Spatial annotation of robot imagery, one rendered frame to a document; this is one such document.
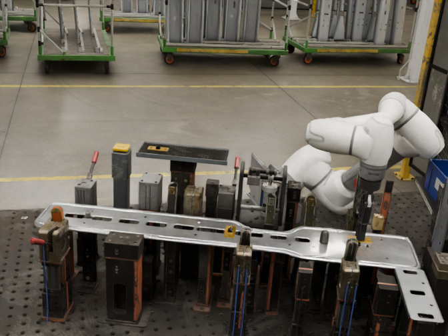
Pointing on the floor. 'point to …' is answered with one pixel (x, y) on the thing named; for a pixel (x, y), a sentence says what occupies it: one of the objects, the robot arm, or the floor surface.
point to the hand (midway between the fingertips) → (361, 229)
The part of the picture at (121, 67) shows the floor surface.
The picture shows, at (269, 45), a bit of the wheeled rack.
